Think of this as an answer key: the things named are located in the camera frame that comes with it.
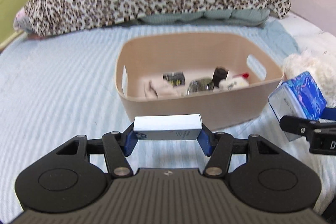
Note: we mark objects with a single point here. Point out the pink cloth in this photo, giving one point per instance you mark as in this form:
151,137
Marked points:
159,89

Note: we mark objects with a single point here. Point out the dark green snack packet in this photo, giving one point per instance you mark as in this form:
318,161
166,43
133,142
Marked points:
200,85

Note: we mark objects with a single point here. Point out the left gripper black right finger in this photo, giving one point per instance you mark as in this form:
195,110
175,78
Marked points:
258,173

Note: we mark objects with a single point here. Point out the white mattress pad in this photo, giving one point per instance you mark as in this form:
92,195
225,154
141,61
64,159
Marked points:
308,36

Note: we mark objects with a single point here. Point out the small dark printed box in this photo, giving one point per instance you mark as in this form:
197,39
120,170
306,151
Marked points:
175,78

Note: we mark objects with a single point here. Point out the blue patterned tissue pack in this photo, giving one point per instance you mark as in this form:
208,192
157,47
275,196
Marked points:
298,97

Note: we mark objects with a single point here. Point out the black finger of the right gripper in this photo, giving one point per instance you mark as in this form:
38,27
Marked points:
329,114
300,126

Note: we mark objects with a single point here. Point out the white rectangular box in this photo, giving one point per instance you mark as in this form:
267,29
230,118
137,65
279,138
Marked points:
168,127

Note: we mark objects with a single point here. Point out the beige plastic basket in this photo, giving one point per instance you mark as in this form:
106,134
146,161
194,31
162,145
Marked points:
197,55

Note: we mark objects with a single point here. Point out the blue striped bed sheet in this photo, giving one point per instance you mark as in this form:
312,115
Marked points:
53,89

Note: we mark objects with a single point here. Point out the white fluffy plush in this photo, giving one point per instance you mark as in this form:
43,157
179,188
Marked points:
321,67

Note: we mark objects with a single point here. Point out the hello kitty plush toy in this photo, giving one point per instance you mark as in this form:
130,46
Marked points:
235,82

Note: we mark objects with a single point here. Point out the light teal quilt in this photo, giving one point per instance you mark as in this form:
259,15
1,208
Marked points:
247,17

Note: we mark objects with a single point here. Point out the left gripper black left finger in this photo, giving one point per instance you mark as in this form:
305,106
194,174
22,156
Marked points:
75,174

